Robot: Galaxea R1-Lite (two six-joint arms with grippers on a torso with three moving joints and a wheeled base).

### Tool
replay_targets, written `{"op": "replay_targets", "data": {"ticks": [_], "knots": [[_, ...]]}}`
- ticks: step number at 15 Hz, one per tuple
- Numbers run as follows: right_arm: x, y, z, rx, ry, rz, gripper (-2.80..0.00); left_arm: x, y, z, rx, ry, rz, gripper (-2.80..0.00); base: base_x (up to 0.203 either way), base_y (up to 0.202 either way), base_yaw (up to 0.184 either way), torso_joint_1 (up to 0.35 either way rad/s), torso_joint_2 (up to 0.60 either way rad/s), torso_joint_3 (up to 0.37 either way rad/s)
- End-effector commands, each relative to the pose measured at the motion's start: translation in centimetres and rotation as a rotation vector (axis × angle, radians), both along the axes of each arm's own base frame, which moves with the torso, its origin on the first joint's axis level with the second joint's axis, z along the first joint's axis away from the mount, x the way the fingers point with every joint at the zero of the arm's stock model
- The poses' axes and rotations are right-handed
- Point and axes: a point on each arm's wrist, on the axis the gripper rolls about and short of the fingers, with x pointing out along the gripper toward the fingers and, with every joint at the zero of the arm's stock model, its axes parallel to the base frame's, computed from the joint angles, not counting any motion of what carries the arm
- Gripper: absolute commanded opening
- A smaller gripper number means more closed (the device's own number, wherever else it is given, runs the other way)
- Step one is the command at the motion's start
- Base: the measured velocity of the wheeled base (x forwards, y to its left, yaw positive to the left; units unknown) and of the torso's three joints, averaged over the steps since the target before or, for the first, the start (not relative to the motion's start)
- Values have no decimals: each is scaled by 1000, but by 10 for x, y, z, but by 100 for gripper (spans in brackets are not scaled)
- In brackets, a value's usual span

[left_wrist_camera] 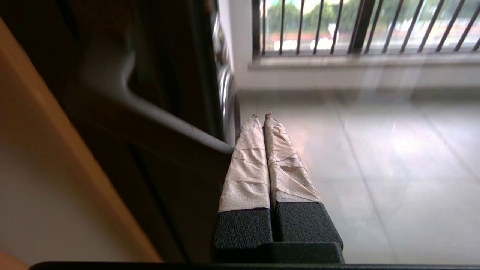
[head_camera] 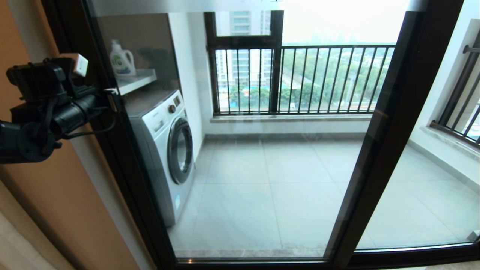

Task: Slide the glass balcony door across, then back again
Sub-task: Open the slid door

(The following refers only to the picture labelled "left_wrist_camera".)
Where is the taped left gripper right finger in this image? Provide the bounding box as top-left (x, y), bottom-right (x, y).
top-left (263, 111), bottom-right (344, 243)

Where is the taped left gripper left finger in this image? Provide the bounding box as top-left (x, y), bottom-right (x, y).
top-left (213, 115), bottom-right (273, 244)

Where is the dark framed sliding glass door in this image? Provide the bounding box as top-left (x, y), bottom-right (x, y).
top-left (0, 0), bottom-right (480, 265)

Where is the dark door handle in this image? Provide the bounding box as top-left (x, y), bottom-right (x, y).
top-left (73, 45), bottom-right (235, 156)

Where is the stone window sill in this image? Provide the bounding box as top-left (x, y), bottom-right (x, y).
top-left (247, 52), bottom-right (480, 71)

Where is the black balcony railing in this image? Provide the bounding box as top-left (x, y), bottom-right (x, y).
top-left (252, 0), bottom-right (480, 57)

